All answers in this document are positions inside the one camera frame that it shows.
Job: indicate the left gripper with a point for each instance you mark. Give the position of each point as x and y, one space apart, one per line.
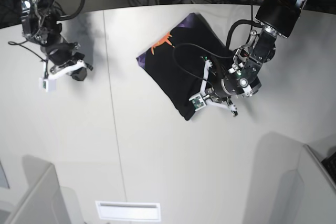
221 88

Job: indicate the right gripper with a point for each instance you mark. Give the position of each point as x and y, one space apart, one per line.
64 55

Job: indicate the black T-shirt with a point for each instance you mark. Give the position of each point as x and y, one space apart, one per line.
176 62

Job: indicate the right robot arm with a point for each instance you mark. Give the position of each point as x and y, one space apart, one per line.
41 24

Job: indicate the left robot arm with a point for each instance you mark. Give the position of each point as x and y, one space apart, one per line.
235 72

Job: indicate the black keyboard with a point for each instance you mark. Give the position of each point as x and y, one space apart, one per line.
329 165

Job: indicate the grey partition panel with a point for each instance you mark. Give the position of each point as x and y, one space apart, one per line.
43 202

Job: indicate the white table slot plate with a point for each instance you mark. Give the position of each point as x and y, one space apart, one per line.
129 211

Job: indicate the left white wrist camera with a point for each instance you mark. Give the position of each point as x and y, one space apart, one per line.
198 100

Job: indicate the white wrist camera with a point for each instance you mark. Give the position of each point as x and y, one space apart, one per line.
48 81
198 100

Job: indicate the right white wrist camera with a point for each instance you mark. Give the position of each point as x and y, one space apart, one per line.
48 81

